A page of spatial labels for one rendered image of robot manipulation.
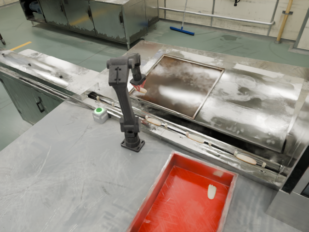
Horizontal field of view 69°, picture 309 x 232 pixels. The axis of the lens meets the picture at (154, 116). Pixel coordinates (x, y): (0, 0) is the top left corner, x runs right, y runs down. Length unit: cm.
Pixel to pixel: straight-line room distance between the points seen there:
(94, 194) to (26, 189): 35
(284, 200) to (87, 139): 104
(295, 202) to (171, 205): 49
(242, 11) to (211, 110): 361
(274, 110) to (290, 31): 343
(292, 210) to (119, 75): 86
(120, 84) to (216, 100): 72
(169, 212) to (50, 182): 61
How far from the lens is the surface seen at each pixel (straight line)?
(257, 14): 481
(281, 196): 103
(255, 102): 149
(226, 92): 152
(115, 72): 95
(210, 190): 113
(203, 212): 109
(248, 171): 120
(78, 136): 145
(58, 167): 134
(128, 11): 403
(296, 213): 109
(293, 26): 478
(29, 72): 208
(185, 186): 114
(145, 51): 228
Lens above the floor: 180
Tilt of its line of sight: 41 degrees down
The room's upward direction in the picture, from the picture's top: 4 degrees counter-clockwise
